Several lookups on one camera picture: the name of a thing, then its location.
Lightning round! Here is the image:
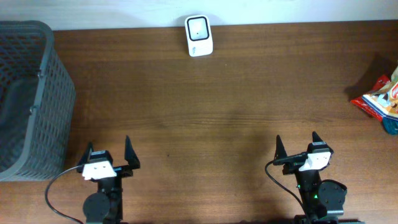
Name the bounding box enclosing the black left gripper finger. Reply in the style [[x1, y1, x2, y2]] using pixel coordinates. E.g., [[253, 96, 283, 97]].
[[124, 136, 140, 169], [77, 142, 93, 166]]

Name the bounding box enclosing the red skittles candy bag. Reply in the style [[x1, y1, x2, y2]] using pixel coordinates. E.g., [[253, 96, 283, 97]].
[[350, 75, 391, 122]]

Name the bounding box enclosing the blue mouthwash bottle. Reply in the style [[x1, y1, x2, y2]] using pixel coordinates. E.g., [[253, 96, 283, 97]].
[[382, 117, 398, 135]]

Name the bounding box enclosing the cream snack bag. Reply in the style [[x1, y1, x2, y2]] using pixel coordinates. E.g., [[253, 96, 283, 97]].
[[363, 68, 397, 121]]

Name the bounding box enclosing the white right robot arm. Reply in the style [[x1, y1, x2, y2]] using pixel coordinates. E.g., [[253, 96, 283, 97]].
[[265, 131, 360, 224]]

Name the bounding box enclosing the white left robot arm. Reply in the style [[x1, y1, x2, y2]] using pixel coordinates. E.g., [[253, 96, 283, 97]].
[[77, 136, 141, 223]]

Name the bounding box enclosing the white barcode scanner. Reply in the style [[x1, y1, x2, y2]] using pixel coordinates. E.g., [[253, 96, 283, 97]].
[[184, 15, 213, 57]]

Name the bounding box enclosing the grey plastic mesh basket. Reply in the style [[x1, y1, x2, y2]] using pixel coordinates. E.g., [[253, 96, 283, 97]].
[[1, 21, 76, 182]]

